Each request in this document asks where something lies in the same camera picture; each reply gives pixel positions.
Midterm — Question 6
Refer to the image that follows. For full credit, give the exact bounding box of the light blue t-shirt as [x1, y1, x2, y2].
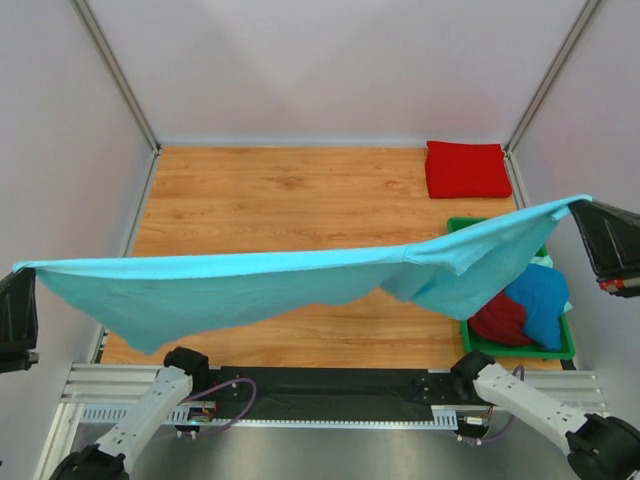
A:
[16, 198, 572, 355]

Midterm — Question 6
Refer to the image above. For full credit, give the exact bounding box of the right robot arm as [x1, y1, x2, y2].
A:
[451, 200, 639, 479]

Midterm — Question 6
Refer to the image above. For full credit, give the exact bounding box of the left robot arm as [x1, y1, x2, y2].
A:
[1, 268, 210, 479]

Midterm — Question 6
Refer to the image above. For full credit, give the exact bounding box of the mint green t-shirt in bin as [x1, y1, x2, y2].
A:
[530, 255, 573, 314]

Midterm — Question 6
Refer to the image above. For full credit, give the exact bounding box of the blue t-shirt in bin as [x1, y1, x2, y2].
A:
[505, 263, 569, 351]

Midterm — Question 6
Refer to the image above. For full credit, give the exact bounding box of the dark red t-shirt in bin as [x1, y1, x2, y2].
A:
[468, 291, 534, 347]

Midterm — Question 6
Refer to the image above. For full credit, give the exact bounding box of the folded red t-shirt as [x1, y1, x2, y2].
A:
[424, 140, 513, 199]

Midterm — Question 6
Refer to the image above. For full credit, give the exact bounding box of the green plastic bin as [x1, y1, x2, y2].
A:
[446, 217, 576, 361]

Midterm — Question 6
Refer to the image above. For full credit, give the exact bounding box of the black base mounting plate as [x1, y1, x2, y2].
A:
[203, 366, 489, 422]

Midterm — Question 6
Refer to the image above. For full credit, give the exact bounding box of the right aluminium corner post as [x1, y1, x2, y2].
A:
[503, 0, 604, 154]

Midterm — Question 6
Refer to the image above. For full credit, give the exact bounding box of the aluminium corner post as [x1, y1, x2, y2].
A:
[503, 0, 604, 154]
[70, 0, 161, 154]

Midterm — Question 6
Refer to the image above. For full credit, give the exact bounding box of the slotted cable duct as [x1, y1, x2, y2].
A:
[79, 403, 459, 429]

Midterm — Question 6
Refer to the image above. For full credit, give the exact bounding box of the left aluminium corner post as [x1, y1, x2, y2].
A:
[70, 0, 161, 154]

